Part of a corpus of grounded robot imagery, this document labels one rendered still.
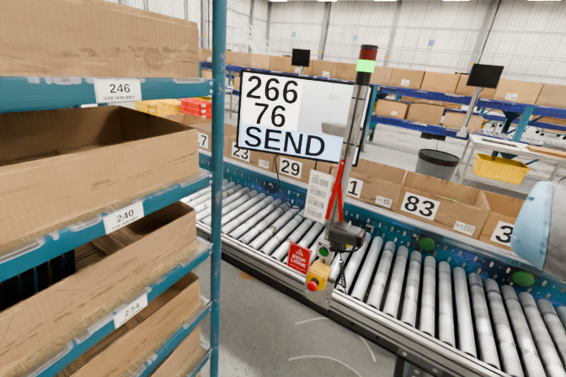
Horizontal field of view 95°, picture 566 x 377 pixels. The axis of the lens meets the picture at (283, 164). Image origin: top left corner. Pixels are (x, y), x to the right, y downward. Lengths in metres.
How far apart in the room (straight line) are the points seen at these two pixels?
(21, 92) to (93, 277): 0.32
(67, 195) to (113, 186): 0.06
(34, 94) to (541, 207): 0.73
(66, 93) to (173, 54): 0.19
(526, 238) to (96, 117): 0.93
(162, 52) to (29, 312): 0.44
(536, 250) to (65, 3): 0.77
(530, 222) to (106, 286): 0.74
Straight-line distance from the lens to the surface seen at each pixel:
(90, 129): 0.81
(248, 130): 1.04
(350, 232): 0.93
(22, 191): 0.47
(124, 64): 0.48
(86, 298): 0.60
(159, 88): 0.48
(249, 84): 1.02
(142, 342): 0.77
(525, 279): 1.65
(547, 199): 0.62
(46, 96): 0.41
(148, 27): 0.50
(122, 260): 0.60
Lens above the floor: 1.59
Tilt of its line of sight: 21 degrees down
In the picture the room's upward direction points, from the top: 7 degrees clockwise
